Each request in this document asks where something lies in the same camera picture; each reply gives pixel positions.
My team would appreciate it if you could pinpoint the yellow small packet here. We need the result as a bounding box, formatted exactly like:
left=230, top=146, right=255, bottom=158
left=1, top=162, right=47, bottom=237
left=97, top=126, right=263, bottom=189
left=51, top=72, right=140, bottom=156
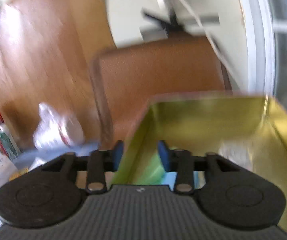
left=9, top=167, right=29, bottom=181

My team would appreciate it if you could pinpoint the plastic bag of paper cups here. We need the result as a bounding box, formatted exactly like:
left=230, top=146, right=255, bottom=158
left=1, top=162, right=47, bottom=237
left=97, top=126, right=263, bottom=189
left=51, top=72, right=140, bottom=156
left=33, top=102, right=84, bottom=150

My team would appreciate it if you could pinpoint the brown woven chair cushion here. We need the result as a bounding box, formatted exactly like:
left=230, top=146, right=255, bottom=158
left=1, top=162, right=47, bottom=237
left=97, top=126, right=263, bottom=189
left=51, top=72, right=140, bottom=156
left=89, top=34, right=231, bottom=146

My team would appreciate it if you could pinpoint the blue striped tablecloth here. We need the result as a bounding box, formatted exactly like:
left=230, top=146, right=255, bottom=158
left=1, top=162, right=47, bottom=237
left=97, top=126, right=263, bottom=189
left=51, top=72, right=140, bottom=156
left=0, top=142, right=98, bottom=229

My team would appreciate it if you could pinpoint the pink metal tin box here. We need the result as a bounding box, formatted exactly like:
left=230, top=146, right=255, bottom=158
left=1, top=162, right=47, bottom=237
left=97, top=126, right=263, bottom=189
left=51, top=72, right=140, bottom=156
left=112, top=93, right=287, bottom=231

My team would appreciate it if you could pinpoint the green white tube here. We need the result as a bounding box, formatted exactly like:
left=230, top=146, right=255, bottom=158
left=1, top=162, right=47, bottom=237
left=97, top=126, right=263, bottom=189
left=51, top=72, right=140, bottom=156
left=0, top=123, right=20, bottom=161

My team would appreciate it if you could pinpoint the white power cable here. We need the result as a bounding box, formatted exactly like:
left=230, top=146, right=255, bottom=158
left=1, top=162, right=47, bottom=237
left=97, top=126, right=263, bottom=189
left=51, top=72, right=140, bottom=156
left=158, top=0, right=237, bottom=81

